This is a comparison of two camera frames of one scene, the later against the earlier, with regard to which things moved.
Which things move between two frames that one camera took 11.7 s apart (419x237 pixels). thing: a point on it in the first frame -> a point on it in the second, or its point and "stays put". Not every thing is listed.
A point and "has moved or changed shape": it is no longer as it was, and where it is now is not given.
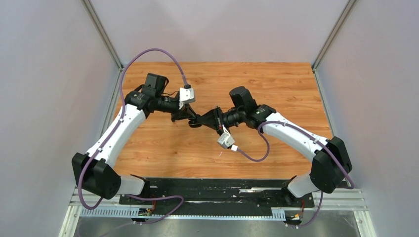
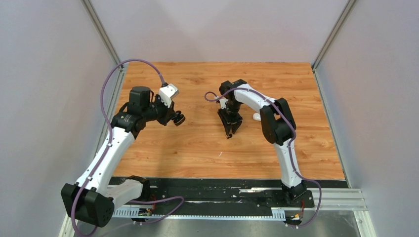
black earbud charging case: [194, 124] has moved or changed shape
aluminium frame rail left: [104, 32] stays put
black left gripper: [186, 112] -> [169, 113]
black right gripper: [214, 119] -> [236, 121]
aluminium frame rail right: [334, 32] stays put
